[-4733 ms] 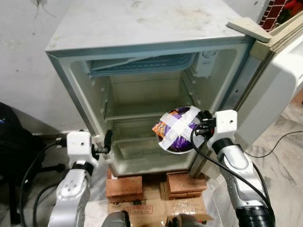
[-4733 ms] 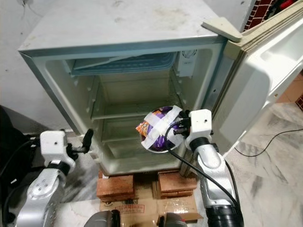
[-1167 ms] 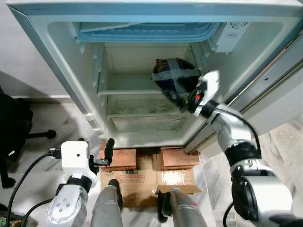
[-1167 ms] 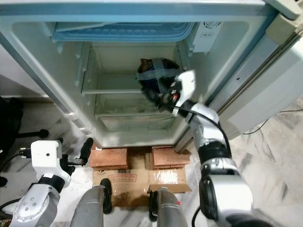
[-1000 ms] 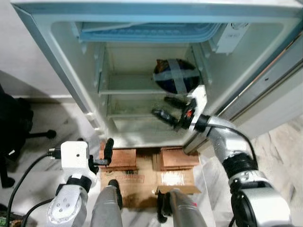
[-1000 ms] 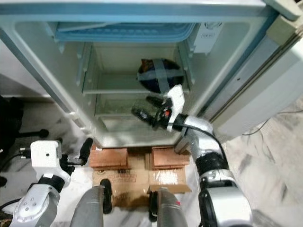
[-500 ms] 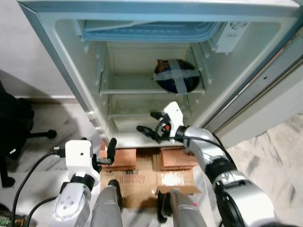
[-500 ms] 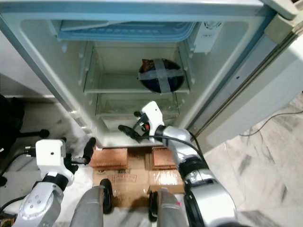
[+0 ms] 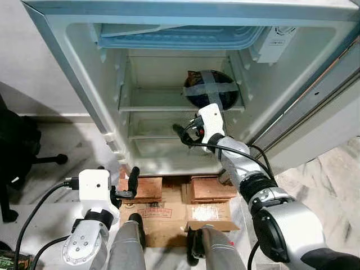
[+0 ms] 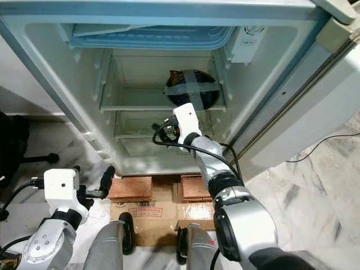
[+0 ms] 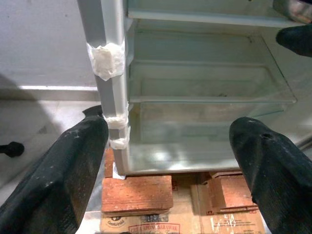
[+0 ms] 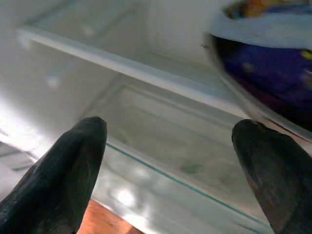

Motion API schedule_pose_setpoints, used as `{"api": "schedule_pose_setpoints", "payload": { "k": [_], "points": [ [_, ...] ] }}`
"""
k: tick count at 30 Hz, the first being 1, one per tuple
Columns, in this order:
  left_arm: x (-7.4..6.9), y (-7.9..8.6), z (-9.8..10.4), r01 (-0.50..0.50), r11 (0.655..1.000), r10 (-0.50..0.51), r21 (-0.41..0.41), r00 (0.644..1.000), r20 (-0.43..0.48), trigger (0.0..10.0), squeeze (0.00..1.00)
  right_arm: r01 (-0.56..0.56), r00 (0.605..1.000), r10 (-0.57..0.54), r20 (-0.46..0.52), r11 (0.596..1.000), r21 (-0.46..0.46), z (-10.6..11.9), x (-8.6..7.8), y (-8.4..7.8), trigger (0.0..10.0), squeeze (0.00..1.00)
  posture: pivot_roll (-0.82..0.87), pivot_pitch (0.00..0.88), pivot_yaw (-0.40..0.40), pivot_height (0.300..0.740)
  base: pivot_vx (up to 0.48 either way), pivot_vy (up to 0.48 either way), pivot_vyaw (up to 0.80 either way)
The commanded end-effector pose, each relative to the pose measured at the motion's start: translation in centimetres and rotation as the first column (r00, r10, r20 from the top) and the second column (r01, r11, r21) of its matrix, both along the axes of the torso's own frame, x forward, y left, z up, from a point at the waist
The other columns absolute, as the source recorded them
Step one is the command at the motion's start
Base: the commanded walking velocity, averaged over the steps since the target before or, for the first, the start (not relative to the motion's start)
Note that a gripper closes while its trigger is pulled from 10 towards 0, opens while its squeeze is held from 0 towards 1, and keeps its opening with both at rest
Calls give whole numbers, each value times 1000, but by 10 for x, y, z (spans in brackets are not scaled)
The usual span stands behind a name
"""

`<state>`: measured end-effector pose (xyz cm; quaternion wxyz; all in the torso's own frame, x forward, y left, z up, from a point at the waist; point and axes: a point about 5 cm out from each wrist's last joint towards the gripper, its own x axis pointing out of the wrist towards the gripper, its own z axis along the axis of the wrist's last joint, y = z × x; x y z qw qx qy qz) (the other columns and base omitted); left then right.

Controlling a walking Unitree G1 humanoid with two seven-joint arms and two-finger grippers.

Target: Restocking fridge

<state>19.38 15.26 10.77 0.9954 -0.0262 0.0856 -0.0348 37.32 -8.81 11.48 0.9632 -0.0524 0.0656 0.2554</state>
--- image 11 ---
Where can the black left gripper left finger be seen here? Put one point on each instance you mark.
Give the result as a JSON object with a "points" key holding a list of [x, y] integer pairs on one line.
{"points": [[53, 180]]}

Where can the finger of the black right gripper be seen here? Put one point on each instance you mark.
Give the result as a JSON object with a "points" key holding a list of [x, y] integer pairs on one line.
{"points": [[297, 40]]}

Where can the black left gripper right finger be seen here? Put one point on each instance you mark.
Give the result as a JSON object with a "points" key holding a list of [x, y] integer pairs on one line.
{"points": [[280, 182]]}

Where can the glass fridge shelf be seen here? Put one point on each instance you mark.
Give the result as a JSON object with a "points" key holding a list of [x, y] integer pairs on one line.
{"points": [[195, 18]]}

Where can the grey fridge body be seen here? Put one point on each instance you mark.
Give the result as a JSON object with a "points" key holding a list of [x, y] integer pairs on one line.
{"points": [[112, 24]]}

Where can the red brick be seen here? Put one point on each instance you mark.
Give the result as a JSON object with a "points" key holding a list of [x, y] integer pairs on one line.
{"points": [[136, 192], [231, 192]]}

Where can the black office chair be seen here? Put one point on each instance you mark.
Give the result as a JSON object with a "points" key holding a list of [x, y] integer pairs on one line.
{"points": [[12, 149]]}

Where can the small white tape wad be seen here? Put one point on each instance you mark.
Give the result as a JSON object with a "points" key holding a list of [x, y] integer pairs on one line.
{"points": [[119, 143], [117, 121]]}

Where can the clear crisper drawer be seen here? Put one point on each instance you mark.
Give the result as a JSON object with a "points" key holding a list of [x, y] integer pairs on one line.
{"points": [[195, 136]]}

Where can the brown cardboard sheet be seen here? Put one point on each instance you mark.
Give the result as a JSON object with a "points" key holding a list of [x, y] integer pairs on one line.
{"points": [[185, 219]]}

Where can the glass crisper cover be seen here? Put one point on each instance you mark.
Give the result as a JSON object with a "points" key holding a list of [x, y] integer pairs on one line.
{"points": [[195, 48]]}

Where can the large white tape wad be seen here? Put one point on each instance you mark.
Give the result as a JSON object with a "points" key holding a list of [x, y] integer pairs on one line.
{"points": [[107, 61]]}

